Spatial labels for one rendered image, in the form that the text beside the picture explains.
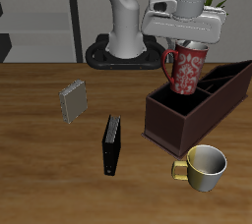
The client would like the dark brown desk caddy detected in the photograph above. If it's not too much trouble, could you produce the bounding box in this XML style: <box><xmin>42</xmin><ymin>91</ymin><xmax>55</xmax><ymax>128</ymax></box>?
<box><xmin>141</xmin><ymin>59</ymin><xmax>252</xmax><ymax>161</ymax></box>

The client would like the black book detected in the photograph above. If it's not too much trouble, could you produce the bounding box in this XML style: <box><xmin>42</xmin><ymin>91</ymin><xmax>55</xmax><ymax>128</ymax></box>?
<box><xmin>101</xmin><ymin>114</ymin><xmax>122</xmax><ymax>177</ymax></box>

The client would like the flat black base plate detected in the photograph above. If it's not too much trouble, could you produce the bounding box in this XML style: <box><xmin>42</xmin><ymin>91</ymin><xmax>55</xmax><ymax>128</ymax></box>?
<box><xmin>85</xmin><ymin>33</ymin><xmax>168</xmax><ymax>71</ymax></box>

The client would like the grey shelf unit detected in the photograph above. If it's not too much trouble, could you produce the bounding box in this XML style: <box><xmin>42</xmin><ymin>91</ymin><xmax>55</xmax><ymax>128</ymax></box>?
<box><xmin>0</xmin><ymin>0</ymin><xmax>84</xmax><ymax>64</ymax></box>

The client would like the red mug with white pattern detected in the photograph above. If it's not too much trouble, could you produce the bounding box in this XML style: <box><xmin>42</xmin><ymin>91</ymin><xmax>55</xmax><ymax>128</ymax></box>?
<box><xmin>160</xmin><ymin>41</ymin><xmax>210</xmax><ymax>96</ymax></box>

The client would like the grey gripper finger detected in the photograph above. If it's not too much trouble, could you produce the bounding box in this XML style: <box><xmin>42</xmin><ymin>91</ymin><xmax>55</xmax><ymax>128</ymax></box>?
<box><xmin>181</xmin><ymin>39</ymin><xmax>195</xmax><ymax>48</ymax></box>
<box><xmin>166</xmin><ymin>36</ymin><xmax>176</xmax><ymax>64</ymax></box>

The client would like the grey book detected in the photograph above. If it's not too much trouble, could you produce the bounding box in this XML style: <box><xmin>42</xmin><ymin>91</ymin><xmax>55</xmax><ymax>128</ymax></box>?
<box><xmin>58</xmin><ymin>79</ymin><xmax>90</xmax><ymax>125</ymax></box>

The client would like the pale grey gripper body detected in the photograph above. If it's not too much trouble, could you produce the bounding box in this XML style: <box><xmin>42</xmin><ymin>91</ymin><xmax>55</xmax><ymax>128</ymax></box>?
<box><xmin>141</xmin><ymin>6</ymin><xmax>227</xmax><ymax>45</ymax></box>

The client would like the yellow and white mug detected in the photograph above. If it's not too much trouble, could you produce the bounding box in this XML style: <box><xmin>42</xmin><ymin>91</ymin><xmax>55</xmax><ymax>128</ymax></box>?
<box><xmin>170</xmin><ymin>144</ymin><xmax>228</xmax><ymax>194</ymax></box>

